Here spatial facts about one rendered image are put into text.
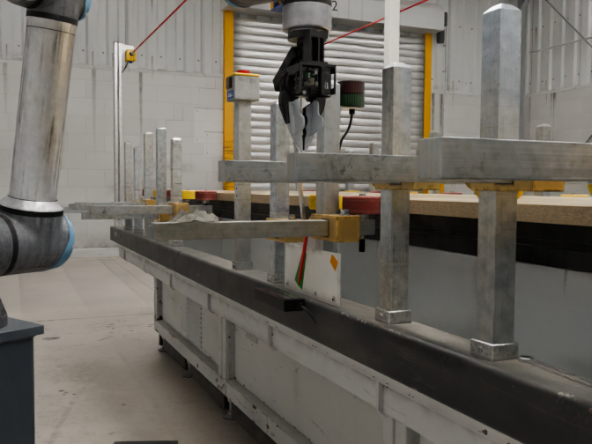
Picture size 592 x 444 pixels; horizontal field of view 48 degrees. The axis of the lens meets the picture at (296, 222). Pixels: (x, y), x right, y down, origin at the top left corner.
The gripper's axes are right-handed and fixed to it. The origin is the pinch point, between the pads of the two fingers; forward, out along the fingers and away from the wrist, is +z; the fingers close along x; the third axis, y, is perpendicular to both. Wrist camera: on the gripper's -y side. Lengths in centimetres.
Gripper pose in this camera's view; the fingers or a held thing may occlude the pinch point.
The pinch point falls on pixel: (300, 144)
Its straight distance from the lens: 126.7
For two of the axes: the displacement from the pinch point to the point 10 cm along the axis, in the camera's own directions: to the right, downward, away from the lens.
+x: 9.1, -0.1, 4.0
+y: 4.0, 0.5, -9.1
